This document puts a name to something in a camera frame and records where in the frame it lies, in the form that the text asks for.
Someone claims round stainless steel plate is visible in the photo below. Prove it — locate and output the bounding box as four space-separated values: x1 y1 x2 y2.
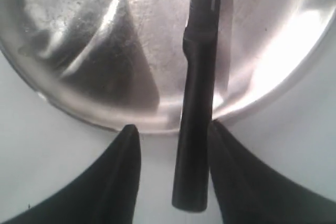
1 0 335 134

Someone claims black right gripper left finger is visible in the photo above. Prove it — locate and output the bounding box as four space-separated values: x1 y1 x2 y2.
7 124 141 223

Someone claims black kitchen knife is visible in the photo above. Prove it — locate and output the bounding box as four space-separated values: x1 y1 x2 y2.
172 0 221 213

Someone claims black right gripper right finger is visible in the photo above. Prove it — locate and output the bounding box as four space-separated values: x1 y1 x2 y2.
208 120 335 223

